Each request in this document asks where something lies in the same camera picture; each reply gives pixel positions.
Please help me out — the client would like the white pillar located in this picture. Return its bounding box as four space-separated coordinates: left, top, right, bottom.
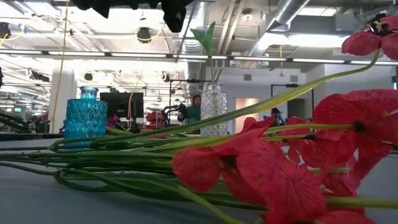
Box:
49 67 78 134

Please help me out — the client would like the purple artificial flower spray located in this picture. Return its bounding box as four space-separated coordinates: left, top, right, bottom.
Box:
106 114 131 136

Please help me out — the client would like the blue cut-glass vase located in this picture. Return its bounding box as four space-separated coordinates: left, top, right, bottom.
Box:
63 86 108 151

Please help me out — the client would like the black table frame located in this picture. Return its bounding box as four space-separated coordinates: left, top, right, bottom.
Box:
0 132 66 142

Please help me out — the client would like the upright silver ventilation duct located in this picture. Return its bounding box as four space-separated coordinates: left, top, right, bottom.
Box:
182 0 208 94

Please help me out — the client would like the red artificial flower spray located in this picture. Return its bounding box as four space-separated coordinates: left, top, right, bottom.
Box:
0 14 398 224

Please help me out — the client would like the slanted silver ventilation duct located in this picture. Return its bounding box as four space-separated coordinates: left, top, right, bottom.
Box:
245 0 312 58

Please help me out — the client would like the person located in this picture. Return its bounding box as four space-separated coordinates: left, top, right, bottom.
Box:
177 94 201 125

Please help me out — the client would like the black gantry frame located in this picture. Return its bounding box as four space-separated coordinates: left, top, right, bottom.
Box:
269 83 315 122

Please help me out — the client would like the long ceiling light strip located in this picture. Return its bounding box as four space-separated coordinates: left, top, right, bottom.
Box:
0 49 398 66

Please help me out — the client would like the yellow looped cable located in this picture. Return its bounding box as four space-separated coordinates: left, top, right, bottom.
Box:
126 67 144 130

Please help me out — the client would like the yellow hanging cable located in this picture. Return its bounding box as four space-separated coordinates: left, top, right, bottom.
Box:
50 0 70 134

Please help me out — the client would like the round black ceiling device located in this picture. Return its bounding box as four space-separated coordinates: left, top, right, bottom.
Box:
136 26 152 44

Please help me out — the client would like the clear cut-glass vase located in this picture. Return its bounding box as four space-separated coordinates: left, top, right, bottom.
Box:
200 82 229 138

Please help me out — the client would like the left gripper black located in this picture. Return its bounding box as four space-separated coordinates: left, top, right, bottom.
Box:
70 0 194 34

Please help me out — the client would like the black computer monitor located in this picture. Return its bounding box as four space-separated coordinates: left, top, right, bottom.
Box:
99 91 145 119

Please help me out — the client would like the red background object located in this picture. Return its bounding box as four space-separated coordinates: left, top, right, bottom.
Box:
146 111 165 130

